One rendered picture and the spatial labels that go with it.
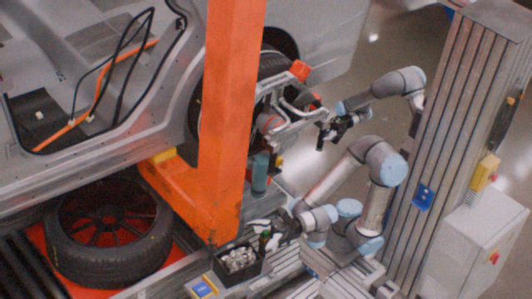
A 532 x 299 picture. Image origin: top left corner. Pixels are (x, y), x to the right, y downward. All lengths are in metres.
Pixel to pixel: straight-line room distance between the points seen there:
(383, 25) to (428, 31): 0.41
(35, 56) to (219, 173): 1.39
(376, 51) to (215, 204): 3.17
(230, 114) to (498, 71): 1.08
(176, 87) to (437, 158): 1.35
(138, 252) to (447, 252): 1.47
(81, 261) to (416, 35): 3.96
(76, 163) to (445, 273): 1.71
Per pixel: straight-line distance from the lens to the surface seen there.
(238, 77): 2.84
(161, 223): 3.63
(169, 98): 3.49
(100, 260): 3.49
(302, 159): 4.83
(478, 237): 2.87
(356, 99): 3.61
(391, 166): 2.69
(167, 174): 3.63
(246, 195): 4.19
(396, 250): 3.21
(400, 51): 6.19
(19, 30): 4.50
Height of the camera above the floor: 3.17
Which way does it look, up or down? 41 degrees down
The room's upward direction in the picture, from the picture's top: 8 degrees clockwise
